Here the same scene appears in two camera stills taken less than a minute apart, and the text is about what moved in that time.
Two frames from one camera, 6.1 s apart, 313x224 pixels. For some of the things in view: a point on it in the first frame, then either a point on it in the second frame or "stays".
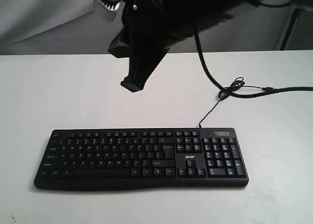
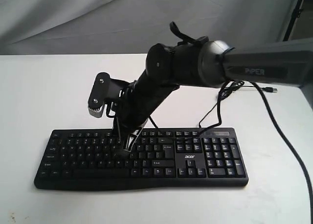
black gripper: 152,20 to 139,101
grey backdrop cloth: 67,22 stays
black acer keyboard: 122,159 stays
